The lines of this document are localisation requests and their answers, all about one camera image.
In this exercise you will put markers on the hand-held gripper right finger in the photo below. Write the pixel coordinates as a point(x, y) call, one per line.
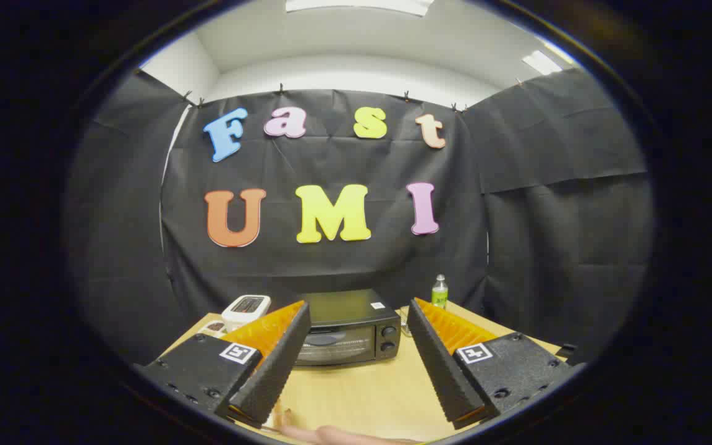
point(439, 371)

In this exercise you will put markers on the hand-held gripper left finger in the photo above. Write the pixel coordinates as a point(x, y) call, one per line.
point(275, 371)

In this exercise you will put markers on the black toaster oven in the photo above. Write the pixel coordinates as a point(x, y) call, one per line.
point(343, 309)

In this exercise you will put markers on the white pop-up toaster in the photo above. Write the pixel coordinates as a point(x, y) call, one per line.
point(235, 318)

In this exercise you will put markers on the green label clear bottle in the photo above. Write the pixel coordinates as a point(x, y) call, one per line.
point(439, 298)

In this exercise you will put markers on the black backdrop cloth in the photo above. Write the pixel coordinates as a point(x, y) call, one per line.
point(331, 272)

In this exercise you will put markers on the ceiling light panel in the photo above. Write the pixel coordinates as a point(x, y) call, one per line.
point(541, 62)
point(356, 5)

